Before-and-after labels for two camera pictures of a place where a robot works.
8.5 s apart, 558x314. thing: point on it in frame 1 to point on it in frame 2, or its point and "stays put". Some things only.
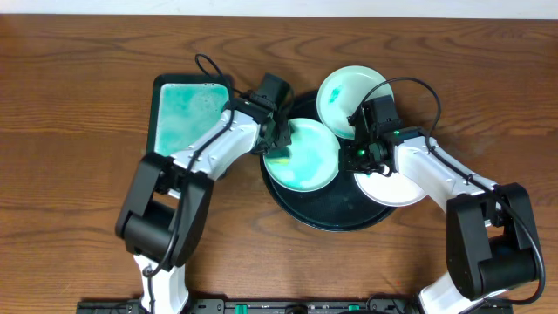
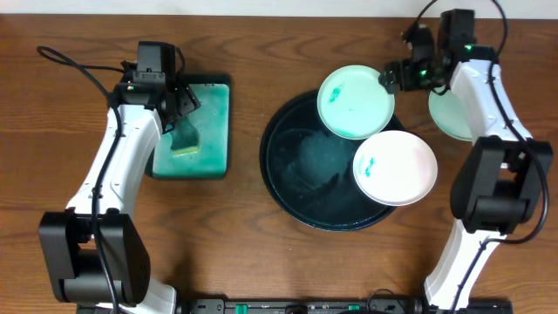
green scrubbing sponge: x=279 y=160 to x=186 y=138
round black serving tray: x=336 y=206 stays put
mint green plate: x=343 y=93 stays put
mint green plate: x=309 y=163 to x=450 y=115
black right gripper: x=347 y=161 to x=406 y=82
